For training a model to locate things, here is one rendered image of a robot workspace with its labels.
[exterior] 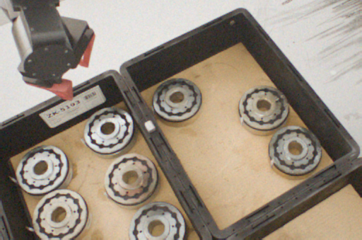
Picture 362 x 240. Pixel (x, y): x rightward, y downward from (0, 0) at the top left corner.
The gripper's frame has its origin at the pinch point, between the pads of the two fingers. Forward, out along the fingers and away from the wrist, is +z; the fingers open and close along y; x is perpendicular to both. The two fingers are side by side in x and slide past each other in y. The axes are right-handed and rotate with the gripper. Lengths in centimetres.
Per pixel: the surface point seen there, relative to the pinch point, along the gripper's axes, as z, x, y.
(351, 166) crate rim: 13.1, -46.2, 1.9
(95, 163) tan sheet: 23.2, 1.6, -5.9
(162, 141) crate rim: 13.2, -13.2, -1.6
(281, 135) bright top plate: 20.4, -33.3, 8.1
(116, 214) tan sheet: 23.1, -6.4, -14.3
